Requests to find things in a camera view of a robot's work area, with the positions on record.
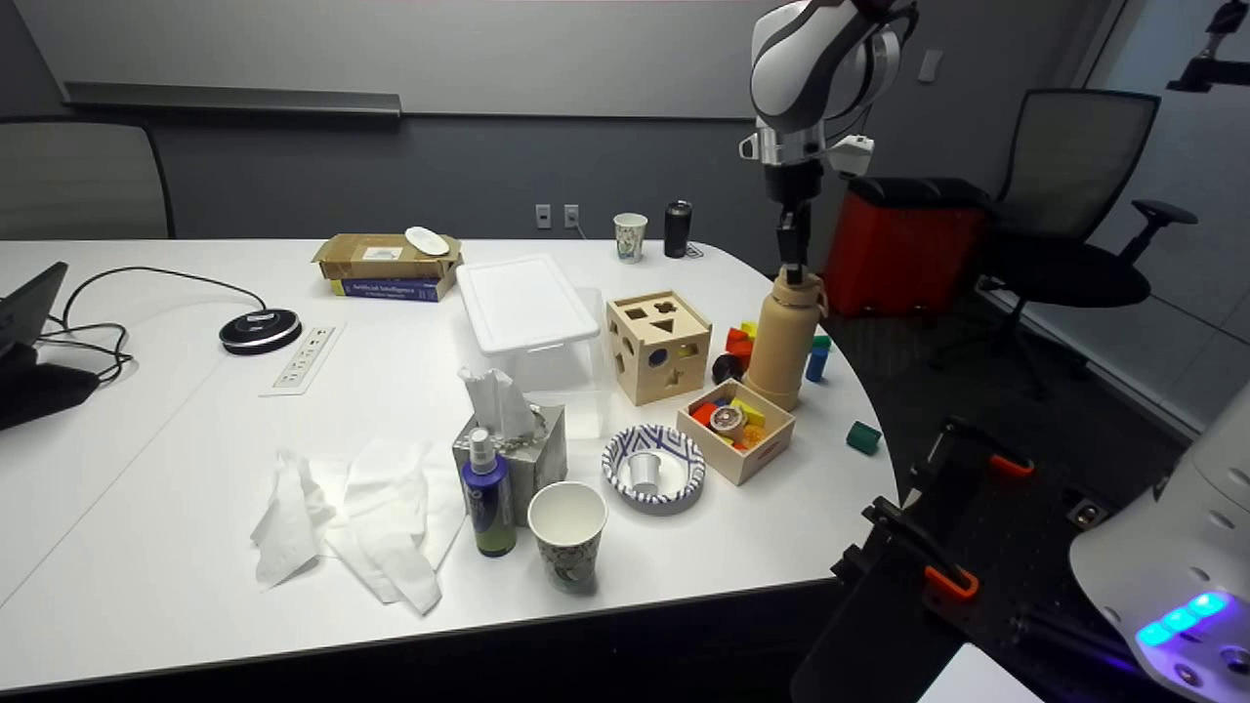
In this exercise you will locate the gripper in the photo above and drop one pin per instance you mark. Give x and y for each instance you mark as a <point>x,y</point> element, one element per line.
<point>793,181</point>

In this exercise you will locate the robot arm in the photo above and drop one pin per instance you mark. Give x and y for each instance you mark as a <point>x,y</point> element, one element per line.
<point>811,59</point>

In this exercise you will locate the beige bottle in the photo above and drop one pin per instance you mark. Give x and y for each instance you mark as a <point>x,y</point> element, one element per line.
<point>784,342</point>

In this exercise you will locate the purple and green spray bottle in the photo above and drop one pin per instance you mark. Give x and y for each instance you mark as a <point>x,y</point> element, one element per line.
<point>488,498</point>

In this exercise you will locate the flat white napkin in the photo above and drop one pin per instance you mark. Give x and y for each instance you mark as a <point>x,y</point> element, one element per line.
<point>391,517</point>

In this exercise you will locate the crumpled white napkin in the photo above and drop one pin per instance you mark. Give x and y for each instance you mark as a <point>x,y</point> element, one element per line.
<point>288,522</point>

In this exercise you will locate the black can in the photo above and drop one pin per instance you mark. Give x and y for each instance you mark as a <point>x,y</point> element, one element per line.
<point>678,229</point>

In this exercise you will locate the red bin with black lid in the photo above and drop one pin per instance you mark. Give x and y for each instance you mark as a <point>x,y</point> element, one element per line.
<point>903,249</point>

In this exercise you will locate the patterned paper cup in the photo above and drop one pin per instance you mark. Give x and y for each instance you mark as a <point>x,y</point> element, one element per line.
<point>630,237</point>
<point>568,532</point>

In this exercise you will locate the red block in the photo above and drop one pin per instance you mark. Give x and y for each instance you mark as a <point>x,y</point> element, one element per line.
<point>703,414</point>
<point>738,347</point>

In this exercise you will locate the blue cylinder block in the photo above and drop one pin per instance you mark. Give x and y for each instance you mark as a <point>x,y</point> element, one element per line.
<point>816,364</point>

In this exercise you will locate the dark round block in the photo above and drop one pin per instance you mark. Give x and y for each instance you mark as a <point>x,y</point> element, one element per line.
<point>726,368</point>

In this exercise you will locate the wooden shape sorter cube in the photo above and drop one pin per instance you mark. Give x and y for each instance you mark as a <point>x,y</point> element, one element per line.
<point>656,347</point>

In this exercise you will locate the round coffee pod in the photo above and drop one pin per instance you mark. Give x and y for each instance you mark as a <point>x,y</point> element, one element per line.
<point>728,420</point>

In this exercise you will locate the black office chair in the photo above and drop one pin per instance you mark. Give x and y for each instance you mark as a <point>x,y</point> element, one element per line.
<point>1069,195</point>

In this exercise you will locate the wooden tray box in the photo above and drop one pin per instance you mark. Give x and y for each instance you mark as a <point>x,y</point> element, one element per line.
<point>744,461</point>

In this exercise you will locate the white bin lid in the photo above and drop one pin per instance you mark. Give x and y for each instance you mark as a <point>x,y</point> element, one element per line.
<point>525,303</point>

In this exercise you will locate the clear plastic bin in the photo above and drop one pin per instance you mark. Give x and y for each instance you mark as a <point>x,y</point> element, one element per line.
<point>566,386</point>

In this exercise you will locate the blue patterned paper bowl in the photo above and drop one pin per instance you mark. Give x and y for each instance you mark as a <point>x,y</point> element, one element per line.
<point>674,483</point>

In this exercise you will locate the small white plastic cup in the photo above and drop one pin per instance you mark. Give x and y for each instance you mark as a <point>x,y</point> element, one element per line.
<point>645,474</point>

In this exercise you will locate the white oval disc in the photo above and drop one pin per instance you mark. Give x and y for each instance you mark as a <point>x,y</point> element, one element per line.
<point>427,240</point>

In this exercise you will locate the grey tissue box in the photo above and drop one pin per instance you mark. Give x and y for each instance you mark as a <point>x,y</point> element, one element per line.
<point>532,459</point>

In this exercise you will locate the blue book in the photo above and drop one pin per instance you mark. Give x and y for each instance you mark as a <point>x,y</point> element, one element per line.
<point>391,289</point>

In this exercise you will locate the cardboard box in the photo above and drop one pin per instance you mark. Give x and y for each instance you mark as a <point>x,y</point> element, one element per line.
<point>381,256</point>

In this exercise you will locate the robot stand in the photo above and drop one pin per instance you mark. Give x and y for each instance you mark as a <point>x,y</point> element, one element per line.
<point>1016,586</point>

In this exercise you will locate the white power strip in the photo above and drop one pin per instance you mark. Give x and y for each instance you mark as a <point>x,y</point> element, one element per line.
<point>303,359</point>

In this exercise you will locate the black round speaker puck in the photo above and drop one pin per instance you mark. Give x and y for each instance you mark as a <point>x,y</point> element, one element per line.
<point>260,330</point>

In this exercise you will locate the grey chair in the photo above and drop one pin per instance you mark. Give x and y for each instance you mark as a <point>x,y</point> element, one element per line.
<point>78,181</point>

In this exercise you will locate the black laptop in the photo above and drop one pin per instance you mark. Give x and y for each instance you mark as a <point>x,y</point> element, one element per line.
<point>34,386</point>

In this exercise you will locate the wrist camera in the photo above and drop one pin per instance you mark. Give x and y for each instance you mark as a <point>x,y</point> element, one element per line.
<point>852,154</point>

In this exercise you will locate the wall switch plate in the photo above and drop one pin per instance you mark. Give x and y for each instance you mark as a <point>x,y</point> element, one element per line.
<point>930,65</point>

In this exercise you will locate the camera on mount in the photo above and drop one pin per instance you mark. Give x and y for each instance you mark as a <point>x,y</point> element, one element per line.
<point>1211,68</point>

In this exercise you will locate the wall rail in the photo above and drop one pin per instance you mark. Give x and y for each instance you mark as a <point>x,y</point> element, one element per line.
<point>234,99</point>

